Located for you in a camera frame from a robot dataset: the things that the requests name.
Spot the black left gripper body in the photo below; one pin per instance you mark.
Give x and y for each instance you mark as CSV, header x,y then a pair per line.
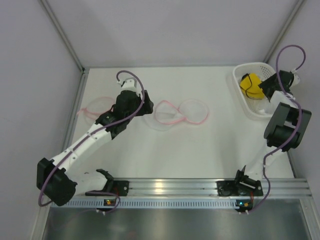
x,y
146,103

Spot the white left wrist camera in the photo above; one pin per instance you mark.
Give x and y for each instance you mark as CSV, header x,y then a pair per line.
x,y
129,84

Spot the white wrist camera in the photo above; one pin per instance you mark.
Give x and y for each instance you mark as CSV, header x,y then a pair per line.
x,y
129,84
296,79

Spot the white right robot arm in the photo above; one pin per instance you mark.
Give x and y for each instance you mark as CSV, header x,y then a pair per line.
x,y
288,121

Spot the white plastic basket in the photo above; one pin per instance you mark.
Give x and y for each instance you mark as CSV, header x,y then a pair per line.
x,y
263,71

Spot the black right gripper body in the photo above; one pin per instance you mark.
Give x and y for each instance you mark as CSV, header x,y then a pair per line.
x,y
271,83

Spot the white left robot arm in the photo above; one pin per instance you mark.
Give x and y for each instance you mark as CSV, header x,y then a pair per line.
x,y
53,178

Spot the aluminium frame post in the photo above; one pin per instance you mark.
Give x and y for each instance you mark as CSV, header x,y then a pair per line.
x,y
284,28
60,31

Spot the white cloth in basket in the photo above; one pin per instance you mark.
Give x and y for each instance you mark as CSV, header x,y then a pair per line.
x,y
265,110

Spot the aluminium mounting rail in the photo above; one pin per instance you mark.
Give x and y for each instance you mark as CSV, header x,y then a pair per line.
x,y
281,188

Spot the white mesh laundry bag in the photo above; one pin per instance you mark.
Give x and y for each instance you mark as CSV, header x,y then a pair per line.
x,y
95,108
166,115

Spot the aluminium frame post left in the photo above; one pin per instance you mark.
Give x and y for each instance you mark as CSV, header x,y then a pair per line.
x,y
60,31

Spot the yellow black bra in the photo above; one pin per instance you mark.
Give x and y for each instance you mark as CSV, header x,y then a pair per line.
x,y
249,86

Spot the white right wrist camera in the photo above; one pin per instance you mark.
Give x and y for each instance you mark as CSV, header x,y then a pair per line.
x,y
296,79

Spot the white slotted cable duct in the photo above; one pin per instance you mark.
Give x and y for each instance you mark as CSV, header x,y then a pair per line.
x,y
157,203

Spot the aluminium frame post right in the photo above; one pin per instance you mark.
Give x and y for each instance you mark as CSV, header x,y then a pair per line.
x,y
284,28

